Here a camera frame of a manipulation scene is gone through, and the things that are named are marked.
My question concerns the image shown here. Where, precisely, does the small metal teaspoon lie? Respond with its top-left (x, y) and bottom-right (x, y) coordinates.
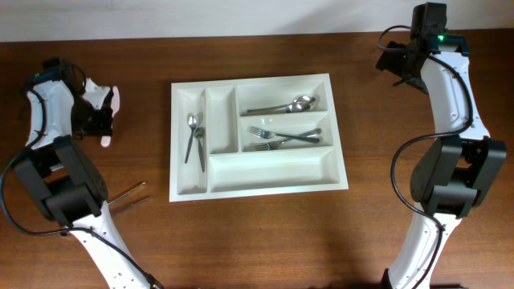
top-left (184, 114), bottom-right (200, 163)
top-left (194, 127), bottom-right (206, 173)

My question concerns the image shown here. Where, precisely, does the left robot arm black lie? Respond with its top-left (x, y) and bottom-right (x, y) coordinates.
top-left (7, 57), bottom-right (162, 288)

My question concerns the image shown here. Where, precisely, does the metal tablespoon crosswise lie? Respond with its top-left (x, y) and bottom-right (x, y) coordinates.
top-left (246, 101), bottom-right (311, 115)

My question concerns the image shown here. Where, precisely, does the metal tablespoon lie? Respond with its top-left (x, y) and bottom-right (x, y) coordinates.
top-left (286, 95), bottom-right (316, 107)

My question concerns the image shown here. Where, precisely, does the black cable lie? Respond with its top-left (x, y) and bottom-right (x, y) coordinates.
top-left (377, 23), bottom-right (475, 289)
top-left (0, 59), bottom-right (165, 289)

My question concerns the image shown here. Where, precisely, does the white plastic cutlery tray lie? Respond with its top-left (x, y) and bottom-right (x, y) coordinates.
top-left (169, 74), bottom-right (349, 201)

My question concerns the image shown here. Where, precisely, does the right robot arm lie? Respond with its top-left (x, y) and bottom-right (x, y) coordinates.
top-left (376, 2), bottom-right (507, 288)

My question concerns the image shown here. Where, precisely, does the left black cable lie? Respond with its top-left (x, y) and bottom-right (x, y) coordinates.
top-left (0, 59), bottom-right (165, 289)

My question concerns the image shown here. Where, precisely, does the pale pink plastic knife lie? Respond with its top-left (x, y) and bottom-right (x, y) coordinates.
top-left (100, 86), bottom-right (120, 148)

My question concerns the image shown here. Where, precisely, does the thin metal utensil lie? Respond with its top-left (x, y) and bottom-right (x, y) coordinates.
top-left (108, 181), bottom-right (152, 215)

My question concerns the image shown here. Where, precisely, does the right black cable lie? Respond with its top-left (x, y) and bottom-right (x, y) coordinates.
top-left (377, 23), bottom-right (475, 289)

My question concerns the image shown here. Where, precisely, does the metal fork with blue sheen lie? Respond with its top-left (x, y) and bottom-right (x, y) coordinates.
top-left (248, 126), bottom-right (322, 151)

